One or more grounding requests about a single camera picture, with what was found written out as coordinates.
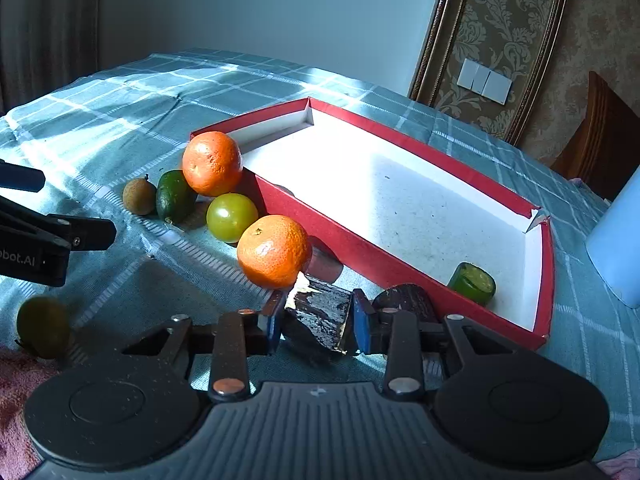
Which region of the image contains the green round fruit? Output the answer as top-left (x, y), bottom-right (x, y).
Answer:
top-left (16, 296), bottom-right (70, 360)
top-left (206, 193), bottom-right (259, 244)

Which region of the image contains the dark green small fruit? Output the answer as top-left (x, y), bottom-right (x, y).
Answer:
top-left (156, 170), bottom-right (198, 224)

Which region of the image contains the orange tangerine front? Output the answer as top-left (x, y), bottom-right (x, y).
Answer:
top-left (236, 214), bottom-right (312, 289)

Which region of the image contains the red cardboard tray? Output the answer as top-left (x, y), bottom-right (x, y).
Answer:
top-left (217, 98), bottom-right (554, 349)

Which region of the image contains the green sugarcane piece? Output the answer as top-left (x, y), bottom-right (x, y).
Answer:
top-left (448, 262), bottom-right (496, 307)

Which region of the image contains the ornate framed wall panel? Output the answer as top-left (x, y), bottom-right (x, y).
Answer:
top-left (408, 0), bottom-right (567, 145)

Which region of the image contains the brown kiwi fruit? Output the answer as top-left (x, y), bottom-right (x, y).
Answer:
top-left (122, 176), bottom-right (157, 216)

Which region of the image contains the orange tangerine near tray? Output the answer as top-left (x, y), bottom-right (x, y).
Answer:
top-left (181, 131), bottom-right (243, 197)

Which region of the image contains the white wall switch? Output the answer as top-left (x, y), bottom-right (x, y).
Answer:
top-left (457, 58), bottom-right (512, 105)

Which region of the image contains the light blue electric kettle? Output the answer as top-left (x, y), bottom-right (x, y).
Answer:
top-left (586, 168), bottom-right (640, 309)

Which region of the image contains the teal plaid tablecloth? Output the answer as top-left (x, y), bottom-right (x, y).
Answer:
top-left (1, 50), bottom-right (639, 458)

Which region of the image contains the pink red towel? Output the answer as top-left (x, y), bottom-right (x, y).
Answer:
top-left (0, 347), bottom-right (58, 479)

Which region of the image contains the wooden chair back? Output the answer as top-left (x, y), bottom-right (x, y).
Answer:
top-left (551, 70), bottom-right (639, 202)

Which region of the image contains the grey curtain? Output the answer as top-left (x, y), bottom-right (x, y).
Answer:
top-left (1, 0), bottom-right (100, 113)

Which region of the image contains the dark sugarcane piece with hole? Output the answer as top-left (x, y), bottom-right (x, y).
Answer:
top-left (372, 284), bottom-right (437, 323)

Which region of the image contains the pink cloth right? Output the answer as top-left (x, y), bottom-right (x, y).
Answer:
top-left (597, 448), bottom-right (640, 480)

